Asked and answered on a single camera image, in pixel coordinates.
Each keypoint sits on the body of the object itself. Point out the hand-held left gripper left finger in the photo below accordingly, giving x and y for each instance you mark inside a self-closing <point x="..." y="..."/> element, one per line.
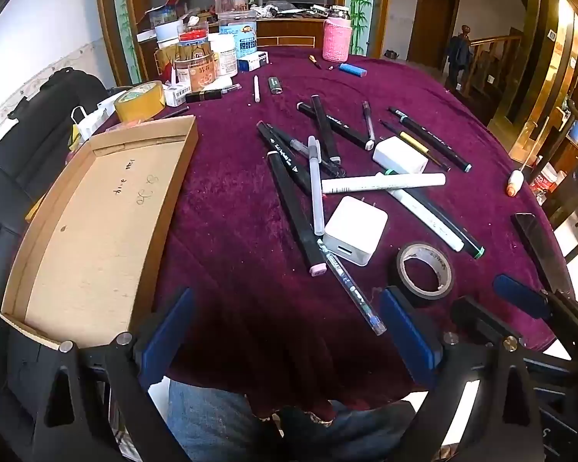
<point x="166" y="334"/>

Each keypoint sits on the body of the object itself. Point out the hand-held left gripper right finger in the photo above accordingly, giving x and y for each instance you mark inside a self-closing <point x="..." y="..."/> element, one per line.
<point x="409" y="337"/>

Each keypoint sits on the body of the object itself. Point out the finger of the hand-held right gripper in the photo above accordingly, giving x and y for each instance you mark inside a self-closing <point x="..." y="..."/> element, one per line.
<point x="484" y="318"/>
<point x="520" y="294"/>

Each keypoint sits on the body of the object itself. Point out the black tape roll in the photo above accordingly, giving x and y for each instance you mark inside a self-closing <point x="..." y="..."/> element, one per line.
<point x="443" y="276"/>

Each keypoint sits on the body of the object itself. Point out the clear ballpoint pen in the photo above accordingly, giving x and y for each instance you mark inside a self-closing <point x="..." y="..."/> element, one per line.
<point x="351" y="288"/>

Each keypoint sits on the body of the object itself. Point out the plain white marker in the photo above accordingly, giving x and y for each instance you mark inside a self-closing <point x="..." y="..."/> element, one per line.
<point x="426" y="219"/>

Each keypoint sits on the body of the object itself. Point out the large white charger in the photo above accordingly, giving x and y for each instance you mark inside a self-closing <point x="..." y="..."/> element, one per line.
<point x="356" y="228"/>

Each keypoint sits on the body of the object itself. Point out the shallow cardboard box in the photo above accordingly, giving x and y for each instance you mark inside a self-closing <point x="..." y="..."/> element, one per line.
<point x="101" y="231"/>

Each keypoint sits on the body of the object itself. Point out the white marker green band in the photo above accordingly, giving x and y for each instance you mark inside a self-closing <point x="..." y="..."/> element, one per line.
<point x="385" y="183"/>

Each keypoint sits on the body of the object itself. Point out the black marker pink cap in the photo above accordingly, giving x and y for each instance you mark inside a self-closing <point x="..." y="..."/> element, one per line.
<point x="296" y="216"/>

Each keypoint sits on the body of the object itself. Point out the translucent white gel pen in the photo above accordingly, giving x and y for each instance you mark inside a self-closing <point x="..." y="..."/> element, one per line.
<point x="316" y="187"/>

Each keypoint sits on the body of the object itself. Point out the long black pen pale tip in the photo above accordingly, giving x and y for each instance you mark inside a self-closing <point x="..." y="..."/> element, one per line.
<point x="433" y="140"/>

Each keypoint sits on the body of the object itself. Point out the small white charger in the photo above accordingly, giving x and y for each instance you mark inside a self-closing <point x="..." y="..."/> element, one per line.
<point x="400" y="155"/>

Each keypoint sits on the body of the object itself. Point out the thin black yellow pen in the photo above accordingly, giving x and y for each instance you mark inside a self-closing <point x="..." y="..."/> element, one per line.
<point x="416" y="144"/>

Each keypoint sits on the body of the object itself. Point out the black marker red caps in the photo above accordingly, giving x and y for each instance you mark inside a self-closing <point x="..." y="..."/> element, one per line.
<point x="282" y="151"/>

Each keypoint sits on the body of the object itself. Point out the dark translucent pen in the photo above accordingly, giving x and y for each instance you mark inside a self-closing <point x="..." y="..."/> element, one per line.
<point x="369" y="122"/>

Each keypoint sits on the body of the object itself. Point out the black pen clear cap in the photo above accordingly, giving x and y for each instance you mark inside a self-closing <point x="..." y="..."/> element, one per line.
<point x="298" y="145"/>

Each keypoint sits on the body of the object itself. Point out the black marker white cap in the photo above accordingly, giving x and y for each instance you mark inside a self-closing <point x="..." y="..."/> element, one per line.
<point x="337" y="126"/>

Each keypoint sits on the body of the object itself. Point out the black marker grey cap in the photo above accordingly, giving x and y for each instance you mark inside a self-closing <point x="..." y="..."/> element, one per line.
<point x="325" y="125"/>

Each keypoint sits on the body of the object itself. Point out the black glossy flat bar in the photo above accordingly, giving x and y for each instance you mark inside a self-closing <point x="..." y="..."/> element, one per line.
<point x="542" y="250"/>

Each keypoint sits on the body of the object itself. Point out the person's blue jeans legs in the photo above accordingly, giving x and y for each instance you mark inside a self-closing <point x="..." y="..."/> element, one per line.
<point x="207" y="423"/>

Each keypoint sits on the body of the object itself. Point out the white orange-tipped marker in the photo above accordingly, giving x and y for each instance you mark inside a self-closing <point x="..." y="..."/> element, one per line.
<point x="514" y="184"/>

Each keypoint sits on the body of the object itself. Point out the dark wooden chair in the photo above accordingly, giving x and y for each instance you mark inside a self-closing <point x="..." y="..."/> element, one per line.
<point x="566" y="192"/>

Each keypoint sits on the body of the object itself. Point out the red white small bottle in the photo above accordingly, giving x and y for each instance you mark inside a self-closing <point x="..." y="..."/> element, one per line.
<point x="544" y="183"/>

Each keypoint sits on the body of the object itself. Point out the purple velvet tablecloth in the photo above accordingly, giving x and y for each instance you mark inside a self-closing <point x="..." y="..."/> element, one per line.
<point x="250" y="231"/>

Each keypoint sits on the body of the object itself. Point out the thin black rod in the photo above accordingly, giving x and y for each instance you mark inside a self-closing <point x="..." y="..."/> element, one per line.
<point x="173" y="112"/>

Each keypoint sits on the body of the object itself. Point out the white face mask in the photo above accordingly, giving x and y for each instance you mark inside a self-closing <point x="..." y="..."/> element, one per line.
<point x="89" y="122"/>

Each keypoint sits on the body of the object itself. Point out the wooden stair railing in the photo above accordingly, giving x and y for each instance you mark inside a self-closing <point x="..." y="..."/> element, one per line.
<point x="493" y="65"/>

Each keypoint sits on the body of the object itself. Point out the yellow tape roll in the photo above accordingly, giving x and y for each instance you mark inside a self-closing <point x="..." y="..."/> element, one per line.
<point x="139" y="101"/>

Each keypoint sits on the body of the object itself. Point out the small white printed box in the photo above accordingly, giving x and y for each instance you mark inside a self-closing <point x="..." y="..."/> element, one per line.
<point x="178" y="95"/>

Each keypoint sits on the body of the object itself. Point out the black gold slim case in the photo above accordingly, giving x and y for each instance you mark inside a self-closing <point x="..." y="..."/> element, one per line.
<point x="203" y="96"/>

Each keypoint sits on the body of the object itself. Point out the dark hanging jacket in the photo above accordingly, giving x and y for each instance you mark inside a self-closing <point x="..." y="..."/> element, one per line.
<point x="458" y="53"/>

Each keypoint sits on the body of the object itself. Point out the short clear pen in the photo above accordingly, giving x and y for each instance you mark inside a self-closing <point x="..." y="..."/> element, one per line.
<point x="231" y="89"/>

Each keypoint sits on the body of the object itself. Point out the white stick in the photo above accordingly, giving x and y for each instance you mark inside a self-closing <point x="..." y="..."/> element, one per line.
<point x="256" y="89"/>

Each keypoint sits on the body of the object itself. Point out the clear jar orange label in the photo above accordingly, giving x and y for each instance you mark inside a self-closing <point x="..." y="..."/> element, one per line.
<point x="195" y="70"/>

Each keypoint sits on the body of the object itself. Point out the green lighter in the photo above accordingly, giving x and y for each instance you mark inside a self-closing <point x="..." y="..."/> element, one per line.
<point x="275" y="85"/>

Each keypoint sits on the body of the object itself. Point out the blue lighter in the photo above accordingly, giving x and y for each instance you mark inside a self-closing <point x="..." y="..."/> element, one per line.
<point x="352" y="70"/>

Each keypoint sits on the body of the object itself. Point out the brown paper package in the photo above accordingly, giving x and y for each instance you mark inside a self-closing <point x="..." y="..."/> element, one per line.
<point x="166" y="60"/>

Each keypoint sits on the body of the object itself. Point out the brown wooden door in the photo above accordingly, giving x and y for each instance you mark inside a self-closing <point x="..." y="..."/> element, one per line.
<point x="431" y="24"/>

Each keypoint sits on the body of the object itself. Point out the white plastic bottle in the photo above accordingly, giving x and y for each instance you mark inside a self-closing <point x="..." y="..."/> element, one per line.
<point x="224" y="55"/>

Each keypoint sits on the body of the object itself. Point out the white blue box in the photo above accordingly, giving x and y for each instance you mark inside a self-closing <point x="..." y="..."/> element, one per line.
<point x="253" y="61"/>

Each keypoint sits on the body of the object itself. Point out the short brown pen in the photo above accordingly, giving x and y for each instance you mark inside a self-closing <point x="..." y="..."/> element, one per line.
<point x="315" y="61"/>

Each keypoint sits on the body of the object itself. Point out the small jar red lid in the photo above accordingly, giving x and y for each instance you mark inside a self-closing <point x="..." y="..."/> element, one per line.
<point x="193" y="36"/>

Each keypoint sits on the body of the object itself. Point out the white tub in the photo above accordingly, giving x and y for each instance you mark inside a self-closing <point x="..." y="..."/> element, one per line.
<point x="168" y="31"/>

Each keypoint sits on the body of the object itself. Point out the pink knit covered bottle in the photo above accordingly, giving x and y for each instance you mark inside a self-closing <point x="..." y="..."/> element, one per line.
<point x="336" y="36"/>

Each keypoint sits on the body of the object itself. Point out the large jar blue label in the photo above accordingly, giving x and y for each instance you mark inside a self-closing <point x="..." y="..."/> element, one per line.
<point x="241" y="33"/>

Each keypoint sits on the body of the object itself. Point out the bamboo painted panel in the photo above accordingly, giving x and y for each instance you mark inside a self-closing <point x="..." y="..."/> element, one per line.
<point x="125" y="19"/>
<point x="359" y="5"/>

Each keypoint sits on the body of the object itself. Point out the wooden sideboard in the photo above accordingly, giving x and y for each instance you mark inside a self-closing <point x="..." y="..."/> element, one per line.
<point x="289" y="29"/>

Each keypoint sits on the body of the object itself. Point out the red patterned box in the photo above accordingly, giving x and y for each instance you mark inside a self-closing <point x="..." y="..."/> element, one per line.
<point x="179" y="0"/>

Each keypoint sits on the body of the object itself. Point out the clear jar red lid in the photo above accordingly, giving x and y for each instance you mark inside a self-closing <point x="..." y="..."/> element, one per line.
<point x="231" y="2"/>

